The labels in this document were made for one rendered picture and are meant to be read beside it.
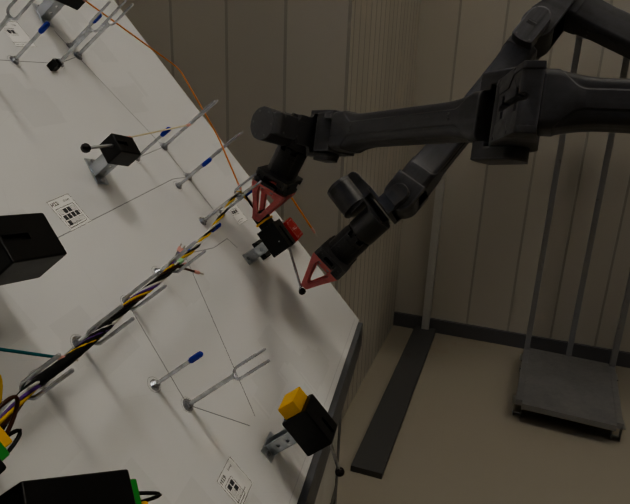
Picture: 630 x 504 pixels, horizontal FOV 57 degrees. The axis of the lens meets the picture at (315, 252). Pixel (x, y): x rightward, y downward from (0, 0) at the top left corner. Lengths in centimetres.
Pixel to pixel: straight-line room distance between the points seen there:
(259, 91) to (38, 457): 165
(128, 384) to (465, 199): 261
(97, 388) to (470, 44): 267
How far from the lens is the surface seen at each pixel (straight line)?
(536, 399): 277
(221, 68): 217
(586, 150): 313
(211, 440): 81
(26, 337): 70
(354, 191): 107
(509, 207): 318
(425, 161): 106
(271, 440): 91
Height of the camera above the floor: 148
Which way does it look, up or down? 19 degrees down
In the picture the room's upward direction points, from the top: 2 degrees clockwise
